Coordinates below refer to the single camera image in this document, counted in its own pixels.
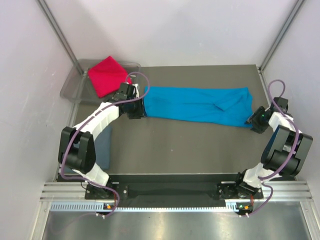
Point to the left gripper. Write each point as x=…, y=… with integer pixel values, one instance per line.
x=140, y=112

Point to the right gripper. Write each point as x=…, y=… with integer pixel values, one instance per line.
x=256, y=127

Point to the bright blue t-shirt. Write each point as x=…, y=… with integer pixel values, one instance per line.
x=222, y=106

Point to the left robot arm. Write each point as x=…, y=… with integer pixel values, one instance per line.
x=77, y=148

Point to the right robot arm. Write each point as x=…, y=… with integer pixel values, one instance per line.
x=284, y=154

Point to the folded red t-shirt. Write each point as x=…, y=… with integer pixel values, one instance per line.
x=107, y=76

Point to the folded dark blue t-shirt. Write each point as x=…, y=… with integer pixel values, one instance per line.
x=102, y=146

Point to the clear grey plastic bin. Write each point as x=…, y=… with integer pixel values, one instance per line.
x=78, y=87

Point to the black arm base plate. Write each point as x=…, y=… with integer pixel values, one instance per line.
x=204, y=190

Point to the right corner aluminium post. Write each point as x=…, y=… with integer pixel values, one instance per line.
x=288, y=22

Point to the corner aluminium post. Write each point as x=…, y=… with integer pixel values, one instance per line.
x=288, y=22
x=43, y=5

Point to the slotted cable duct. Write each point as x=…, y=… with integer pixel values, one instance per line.
x=103, y=207

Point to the aluminium rail frame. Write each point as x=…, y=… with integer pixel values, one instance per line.
x=283, y=191

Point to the left corner aluminium post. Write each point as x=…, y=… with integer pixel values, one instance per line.
x=43, y=5

